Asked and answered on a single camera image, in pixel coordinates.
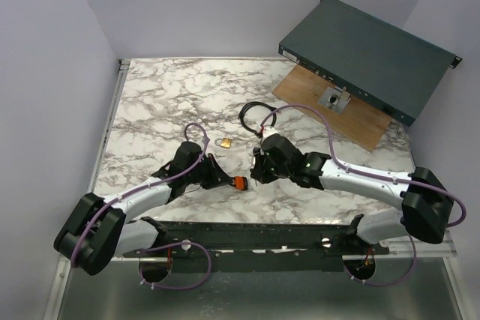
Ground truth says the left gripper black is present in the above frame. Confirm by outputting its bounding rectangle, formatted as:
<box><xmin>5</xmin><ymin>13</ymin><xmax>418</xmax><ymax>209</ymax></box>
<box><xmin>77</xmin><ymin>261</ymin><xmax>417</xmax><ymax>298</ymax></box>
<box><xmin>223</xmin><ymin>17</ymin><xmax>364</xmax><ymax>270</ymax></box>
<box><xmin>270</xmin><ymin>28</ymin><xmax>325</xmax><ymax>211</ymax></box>
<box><xmin>186</xmin><ymin>153</ymin><xmax>233</xmax><ymax>190</ymax></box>

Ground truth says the orange padlock with keys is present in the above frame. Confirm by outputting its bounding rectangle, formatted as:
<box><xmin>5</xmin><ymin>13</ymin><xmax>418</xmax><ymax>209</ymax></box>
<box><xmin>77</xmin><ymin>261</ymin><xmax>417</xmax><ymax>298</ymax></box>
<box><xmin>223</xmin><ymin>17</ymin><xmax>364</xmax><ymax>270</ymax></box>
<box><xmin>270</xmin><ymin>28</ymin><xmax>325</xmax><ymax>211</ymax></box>
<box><xmin>230</xmin><ymin>176</ymin><xmax>248</xmax><ymax>191</ymax></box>

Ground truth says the brass padlock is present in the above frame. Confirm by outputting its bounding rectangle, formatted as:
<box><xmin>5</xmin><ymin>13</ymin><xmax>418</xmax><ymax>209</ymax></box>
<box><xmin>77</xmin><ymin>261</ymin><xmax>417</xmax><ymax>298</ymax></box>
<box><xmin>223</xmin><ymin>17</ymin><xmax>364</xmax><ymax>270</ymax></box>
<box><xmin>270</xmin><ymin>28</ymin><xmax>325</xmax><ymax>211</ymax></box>
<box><xmin>214</xmin><ymin>137</ymin><xmax>232</xmax><ymax>149</ymax></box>

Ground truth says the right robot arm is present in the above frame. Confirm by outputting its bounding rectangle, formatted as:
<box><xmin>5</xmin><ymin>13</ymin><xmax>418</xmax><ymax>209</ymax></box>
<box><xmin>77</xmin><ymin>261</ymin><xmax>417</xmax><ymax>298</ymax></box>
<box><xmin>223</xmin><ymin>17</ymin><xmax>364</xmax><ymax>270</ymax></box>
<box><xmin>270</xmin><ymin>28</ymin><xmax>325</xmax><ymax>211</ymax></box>
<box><xmin>250</xmin><ymin>133</ymin><xmax>454</xmax><ymax>254</ymax></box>

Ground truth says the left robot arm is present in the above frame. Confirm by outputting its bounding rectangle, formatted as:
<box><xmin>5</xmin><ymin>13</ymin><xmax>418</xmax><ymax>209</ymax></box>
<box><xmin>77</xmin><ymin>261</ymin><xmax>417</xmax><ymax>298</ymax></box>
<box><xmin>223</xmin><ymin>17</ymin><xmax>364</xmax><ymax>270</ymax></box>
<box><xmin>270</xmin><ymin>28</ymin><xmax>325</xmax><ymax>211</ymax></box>
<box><xmin>53</xmin><ymin>141</ymin><xmax>235</xmax><ymax>275</ymax></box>

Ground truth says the wooden board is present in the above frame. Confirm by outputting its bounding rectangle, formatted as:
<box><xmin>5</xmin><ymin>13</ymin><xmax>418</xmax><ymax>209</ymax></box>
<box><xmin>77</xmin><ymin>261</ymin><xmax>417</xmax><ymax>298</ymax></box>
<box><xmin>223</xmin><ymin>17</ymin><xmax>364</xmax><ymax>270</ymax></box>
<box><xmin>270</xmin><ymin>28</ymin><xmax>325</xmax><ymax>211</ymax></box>
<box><xmin>272</xmin><ymin>65</ymin><xmax>392</xmax><ymax>151</ymax></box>

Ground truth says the black coiled cable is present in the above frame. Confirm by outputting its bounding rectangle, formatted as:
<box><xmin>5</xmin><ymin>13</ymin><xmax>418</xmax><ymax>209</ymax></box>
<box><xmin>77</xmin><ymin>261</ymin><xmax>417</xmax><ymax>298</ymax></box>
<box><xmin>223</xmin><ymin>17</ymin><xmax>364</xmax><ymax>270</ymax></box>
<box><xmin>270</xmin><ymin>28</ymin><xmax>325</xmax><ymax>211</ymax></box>
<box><xmin>238</xmin><ymin>101</ymin><xmax>281</xmax><ymax>137</ymax></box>

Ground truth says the black mounting rail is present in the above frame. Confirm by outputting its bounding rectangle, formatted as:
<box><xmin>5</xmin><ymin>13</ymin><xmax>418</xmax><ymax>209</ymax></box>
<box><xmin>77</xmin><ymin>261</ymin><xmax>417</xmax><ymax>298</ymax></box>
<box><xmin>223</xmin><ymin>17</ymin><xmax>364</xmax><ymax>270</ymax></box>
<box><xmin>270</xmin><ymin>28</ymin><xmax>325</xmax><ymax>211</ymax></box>
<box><xmin>125</xmin><ymin>221</ymin><xmax>388</xmax><ymax>273</ymax></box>

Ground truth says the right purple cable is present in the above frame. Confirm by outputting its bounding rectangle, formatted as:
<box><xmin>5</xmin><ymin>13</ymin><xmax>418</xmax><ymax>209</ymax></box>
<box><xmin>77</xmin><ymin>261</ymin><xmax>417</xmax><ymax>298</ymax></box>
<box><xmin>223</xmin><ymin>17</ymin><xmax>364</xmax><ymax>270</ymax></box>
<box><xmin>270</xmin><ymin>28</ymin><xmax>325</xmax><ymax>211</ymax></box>
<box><xmin>256</xmin><ymin>104</ymin><xmax>468</xmax><ymax>287</ymax></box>

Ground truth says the small grey stand camera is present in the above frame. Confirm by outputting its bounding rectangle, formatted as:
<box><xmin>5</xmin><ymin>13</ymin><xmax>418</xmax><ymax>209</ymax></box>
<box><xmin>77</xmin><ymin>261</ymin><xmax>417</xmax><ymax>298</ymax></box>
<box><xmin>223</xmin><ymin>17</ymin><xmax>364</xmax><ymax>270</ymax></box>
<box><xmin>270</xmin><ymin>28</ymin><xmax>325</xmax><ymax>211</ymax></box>
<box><xmin>318</xmin><ymin>87</ymin><xmax>351</xmax><ymax>114</ymax></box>

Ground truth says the dark teal network switch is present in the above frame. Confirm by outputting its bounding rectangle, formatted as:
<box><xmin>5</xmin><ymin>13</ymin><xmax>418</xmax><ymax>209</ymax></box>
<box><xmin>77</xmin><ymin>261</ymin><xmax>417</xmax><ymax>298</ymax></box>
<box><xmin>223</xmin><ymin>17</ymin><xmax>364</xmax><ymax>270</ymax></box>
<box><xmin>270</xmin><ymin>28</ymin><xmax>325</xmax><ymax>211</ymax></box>
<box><xmin>278</xmin><ymin>0</ymin><xmax>462</xmax><ymax>126</ymax></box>

